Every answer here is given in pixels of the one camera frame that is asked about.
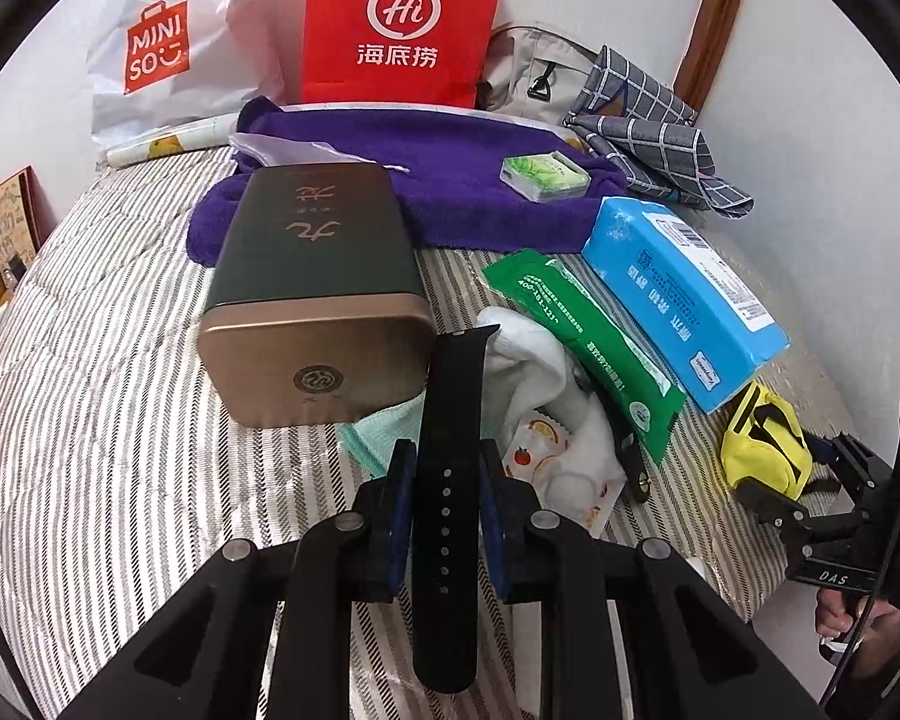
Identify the small green tissue pack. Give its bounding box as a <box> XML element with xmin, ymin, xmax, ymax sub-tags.
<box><xmin>499</xmin><ymin>152</ymin><xmax>592</xmax><ymax>202</ymax></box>

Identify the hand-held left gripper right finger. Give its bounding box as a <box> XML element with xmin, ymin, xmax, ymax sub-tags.
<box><xmin>478</xmin><ymin>439</ymin><xmax>818</xmax><ymax>720</ymax></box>

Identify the brown patterned book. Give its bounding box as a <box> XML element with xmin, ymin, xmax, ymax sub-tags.
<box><xmin>0</xmin><ymin>169</ymin><xmax>46</xmax><ymax>290</ymax></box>

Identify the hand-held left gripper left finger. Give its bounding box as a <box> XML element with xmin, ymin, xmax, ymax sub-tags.
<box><xmin>60</xmin><ymin>439</ymin><xmax>421</xmax><ymax>720</ymax></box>

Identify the grey checked cloth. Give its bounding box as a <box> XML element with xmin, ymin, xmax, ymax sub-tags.
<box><xmin>562</xmin><ymin>45</ymin><xmax>755</xmax><ymax>215</ymax></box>

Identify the person's right forearm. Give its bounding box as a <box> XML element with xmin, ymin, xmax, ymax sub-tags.
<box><xmin>825</xmin><ymin>604</ymin><xmax>900</xmax><ymax>720</ymax></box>

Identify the green and gold tin box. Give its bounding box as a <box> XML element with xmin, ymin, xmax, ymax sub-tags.
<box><xmin>197</xmin><ymin>163</ymin><xmax>434</xmax><ymax>428</ymax></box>

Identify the person's right hand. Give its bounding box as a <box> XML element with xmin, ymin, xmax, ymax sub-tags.
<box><xmin>814</xmin><ymin>585</ymin><xmax>856</xmax><ymax>646</ymax></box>

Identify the blue tissue pack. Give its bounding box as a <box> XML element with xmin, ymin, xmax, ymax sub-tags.
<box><xmin>581</xmin><ymin>196</ymin><xmax>790</xmax><ymax>413</ymax></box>

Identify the small black object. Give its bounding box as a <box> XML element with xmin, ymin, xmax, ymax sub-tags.
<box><xmin>607</xmin><ymin>420</ymin><xmax>657</xmax><ymax>503</ymax></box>

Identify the striped bed quilt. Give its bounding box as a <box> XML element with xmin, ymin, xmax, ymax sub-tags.
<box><xmin>0</xmin><ymin>142</ymin><xmax>848</xmax><ymax>720</ymax></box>

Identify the black watch strap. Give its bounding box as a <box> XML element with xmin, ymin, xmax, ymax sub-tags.
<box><xmin>411</xmin><ymin>324</ymin><xmax>503</xmax><ymax>691</ymax></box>

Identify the purple towel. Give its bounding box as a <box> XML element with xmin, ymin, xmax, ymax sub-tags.
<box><xmin>186</xmin><ymin>96</ymin><xmax>627</xmax><ymax>267</ymax></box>

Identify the green wet wipes pack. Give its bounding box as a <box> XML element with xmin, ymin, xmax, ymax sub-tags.
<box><xmin>481</xmin><ymin>249</ymin><xmax>687</xmax><ymax>466</ymax></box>

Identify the clear plastic bag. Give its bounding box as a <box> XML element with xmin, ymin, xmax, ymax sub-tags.
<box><xmin>229</xmin><ymin>131</ymin><xmax>413</xmax><ymax>173</ymax></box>

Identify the fruit-print paper roll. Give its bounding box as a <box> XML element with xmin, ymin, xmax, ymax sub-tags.
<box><xmin>105</xmin><ymin>111</ymin><xmax>245</xmax><ymax>170</ymax></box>

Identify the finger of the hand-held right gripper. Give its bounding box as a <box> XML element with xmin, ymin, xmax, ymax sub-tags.
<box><xmin>814</xmin><ymin>435</ymin><xmax>895</xmax><ymax>500</ymax></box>
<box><xmin>735</xmin><ymin>480</ymin><xmax>867</xmax><ymax>545</ymax></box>

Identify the mint green cloth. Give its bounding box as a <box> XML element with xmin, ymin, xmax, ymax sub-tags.
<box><xmin>337</xmin><ymin>401</ymin><xmax>425</xmax><ymax>477</ymax></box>

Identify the beige backpack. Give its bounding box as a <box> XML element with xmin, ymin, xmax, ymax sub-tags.
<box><xmin>478</xmin><ymin>22</ymin><xmax>608</xmax><ymax>125</ymax></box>

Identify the red paper bag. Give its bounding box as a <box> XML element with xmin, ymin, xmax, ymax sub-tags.
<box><xmin>300</xmin><ymin>0</ymin><xmax>509</xmax><ymax>110</ymax></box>

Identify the white plastic shopping bag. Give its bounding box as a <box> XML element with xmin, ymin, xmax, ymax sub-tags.
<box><xmin>86</xmin><ymin>0</ymin><xmax>308</xmax><ymax>147</ymax></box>

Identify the wooden door frame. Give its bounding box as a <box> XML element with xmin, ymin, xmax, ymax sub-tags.
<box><xmin>675</xmin><ymin>0</ymin><xmax>755</xmax><ymax>117</ymax></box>

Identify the yellow and black pouch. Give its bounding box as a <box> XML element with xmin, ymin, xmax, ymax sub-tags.
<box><xmin>720</xmin><ymin>381</ymin><xmax>807</xmax><ymax>500</ymax></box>

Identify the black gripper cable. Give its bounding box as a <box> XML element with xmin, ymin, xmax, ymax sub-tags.
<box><xmin>829</xmin><ymin>510</ymin><xmax>900</xmax><ymax>687</ymax></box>

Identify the fruit-print packet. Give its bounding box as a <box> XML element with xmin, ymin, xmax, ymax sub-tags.
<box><xmin>501</xmin><ymin>420</ymin><xmax>623</xmax><ymax>533</ymax></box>

